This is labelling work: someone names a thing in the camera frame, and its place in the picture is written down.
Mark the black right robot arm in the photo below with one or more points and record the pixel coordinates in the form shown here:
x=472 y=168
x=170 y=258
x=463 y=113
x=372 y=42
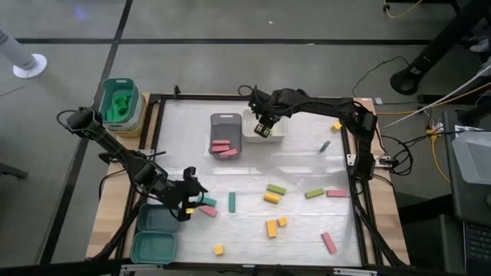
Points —
x=326 y=105

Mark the grey plastic bin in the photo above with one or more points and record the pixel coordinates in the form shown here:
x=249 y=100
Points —
x=225 y=128

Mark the black pedestal stand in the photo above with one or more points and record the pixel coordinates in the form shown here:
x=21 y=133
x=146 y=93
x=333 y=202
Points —
x=406 y=80

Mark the yellow rectangular block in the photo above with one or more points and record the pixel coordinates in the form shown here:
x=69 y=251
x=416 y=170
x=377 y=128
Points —
x=271 y=198
x=271 y=228

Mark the white plastic bin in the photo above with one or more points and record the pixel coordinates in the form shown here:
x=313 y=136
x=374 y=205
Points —
x=282 y=128

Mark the white pole with round base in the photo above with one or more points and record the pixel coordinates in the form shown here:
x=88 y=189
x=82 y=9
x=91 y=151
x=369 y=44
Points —
x=30 y=66

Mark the black metal table frame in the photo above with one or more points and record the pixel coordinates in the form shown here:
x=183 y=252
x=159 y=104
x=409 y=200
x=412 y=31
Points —
x=199 y=98

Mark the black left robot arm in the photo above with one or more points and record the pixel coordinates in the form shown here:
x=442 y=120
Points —
x=126 y=161

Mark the black keyboard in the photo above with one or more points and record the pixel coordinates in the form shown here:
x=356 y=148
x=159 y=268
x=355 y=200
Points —
x=479 y=245

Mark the green rectangular block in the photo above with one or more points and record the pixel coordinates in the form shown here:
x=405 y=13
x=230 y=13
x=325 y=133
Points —
x=314 y=193
x=276 y=189

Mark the teal stacked bin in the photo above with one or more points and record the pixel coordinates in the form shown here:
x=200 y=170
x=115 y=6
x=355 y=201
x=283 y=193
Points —
x=111 y=85

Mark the yellow stacked bin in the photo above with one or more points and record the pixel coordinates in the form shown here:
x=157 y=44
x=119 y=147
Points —
x=132 y=133

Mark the yellow plug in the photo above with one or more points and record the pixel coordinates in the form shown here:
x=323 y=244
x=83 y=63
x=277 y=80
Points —
x=431 y=133

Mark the small yellow cube block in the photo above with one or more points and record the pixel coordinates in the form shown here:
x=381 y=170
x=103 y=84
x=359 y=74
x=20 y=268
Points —
x=282 y=221
x=337 y=125
x=219 y=250

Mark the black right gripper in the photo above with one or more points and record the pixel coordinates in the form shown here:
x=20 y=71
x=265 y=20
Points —
x=268 y=107

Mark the grey plastic container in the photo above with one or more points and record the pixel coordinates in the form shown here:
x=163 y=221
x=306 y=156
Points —
x=473 y=157

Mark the black floor stand foot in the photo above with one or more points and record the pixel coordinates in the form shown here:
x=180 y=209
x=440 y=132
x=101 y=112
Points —
x=13 y=172

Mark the person's foot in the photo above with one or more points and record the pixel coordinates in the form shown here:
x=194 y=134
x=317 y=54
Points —
x=482 y=45

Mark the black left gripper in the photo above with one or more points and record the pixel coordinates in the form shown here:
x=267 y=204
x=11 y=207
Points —
x=180 y=191

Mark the teal plastic bin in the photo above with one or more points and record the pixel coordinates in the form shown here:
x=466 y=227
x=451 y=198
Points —
x=157 y=219
x=153 y=248

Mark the pile of green blocks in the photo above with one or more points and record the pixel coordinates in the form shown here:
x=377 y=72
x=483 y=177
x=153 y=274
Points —
x=119 y=105

